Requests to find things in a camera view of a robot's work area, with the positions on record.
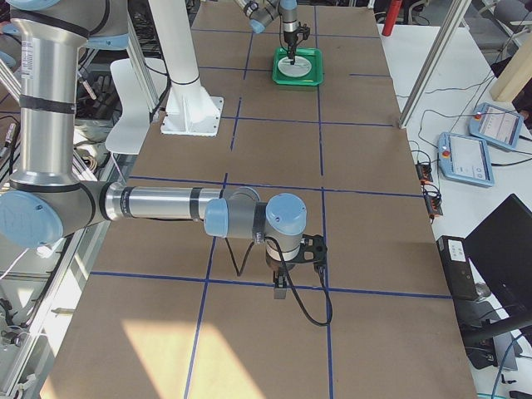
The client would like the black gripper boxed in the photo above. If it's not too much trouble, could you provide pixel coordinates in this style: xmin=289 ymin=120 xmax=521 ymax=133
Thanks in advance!
xmin=266 ymin=254 xmax=288 ymax=300
xmin=283 ymin=31 xmax=298 ymax=65

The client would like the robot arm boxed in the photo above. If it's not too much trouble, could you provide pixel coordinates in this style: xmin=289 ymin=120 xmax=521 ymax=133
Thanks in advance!
xmin=240 ymin=0 xmax=300 ymax=65
xmin=1 ymin=1 xmax=308 ymax=289

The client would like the white round plate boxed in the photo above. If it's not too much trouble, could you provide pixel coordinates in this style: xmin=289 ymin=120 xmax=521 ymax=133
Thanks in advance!
xmin=277 ymin=56 xmax=313 ymax=78

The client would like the green plastic tray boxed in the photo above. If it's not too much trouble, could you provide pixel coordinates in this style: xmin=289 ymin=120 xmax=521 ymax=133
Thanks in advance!
xmin=272 ymin=47 xmax=323 ymax=86

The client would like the red cylinder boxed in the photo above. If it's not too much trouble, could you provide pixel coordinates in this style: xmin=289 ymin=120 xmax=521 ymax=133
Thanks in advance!
xmin=382 ymin=0 xmax=402 ymax=37

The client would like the orange black adapter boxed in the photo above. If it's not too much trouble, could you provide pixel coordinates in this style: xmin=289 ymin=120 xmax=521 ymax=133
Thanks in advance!
xmin=415 ymin=162 xmax=433 ymax=185

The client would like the black box device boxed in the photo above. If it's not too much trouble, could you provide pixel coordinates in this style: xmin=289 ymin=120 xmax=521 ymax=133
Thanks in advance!
xmin=436 ymin=235 xmax=477 ymax=301

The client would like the white curved plastic sheet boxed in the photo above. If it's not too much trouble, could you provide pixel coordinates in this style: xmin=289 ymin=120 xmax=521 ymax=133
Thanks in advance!
xmin=106 ymin=58 xmax=161 ymax=155

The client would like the near blue teach pendant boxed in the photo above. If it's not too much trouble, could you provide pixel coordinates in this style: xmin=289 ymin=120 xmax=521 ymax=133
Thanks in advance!
xmin=437 ymin=132 xmax=495 ymax=187

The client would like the blue teach pendant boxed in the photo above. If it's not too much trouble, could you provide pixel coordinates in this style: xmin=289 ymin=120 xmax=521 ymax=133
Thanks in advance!
xmin=437 ymin=132 xmax=495 ymax=187
xmin=469 ymin=102 xmax=524 ymax=151

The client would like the far blue teach pendant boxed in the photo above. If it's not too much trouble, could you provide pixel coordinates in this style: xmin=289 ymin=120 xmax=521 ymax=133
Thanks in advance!
xmin=469 ymin=102 xmax=524 ymax=151

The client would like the black laptop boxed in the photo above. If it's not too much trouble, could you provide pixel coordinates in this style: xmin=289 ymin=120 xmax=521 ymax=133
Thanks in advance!
xmin=465 ymin=194 xmax=531 ymax=316

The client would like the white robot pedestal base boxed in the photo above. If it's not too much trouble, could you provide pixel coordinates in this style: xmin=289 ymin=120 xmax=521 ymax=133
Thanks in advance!
xmin=149 ymin=0 xmax=224 ymax=137

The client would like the aluminium frame post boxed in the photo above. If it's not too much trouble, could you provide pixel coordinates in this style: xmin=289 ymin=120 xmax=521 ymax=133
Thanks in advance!
xmin=398 ymin=0 xmax=471 ymax=129

